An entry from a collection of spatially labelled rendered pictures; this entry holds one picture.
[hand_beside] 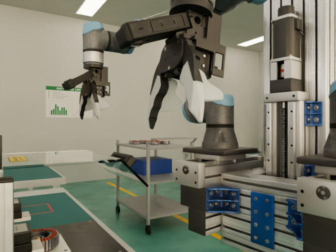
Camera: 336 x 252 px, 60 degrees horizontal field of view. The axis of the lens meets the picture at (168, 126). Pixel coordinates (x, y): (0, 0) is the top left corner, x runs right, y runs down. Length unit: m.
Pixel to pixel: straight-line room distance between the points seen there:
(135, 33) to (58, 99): 5.70
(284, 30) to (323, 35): 0.13
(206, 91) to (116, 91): 6.05
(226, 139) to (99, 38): 0.62
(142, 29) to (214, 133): 0.81
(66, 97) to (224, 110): 5.14
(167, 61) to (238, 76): 8.05
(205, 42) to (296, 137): 0.72
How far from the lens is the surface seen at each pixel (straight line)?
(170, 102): 0.52
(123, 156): 0.67
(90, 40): 1.12
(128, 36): 0.43
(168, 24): 0.46
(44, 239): 0.92
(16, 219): 0.91
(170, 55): 0.47
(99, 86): 1.10
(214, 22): 0.51
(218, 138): 1.18
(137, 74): 6.70
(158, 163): 3.55
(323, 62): 1.19
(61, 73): 6.18
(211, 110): 1.20
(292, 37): 1.18
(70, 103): 6.14
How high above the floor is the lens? 1.13
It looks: level
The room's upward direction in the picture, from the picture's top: straight up
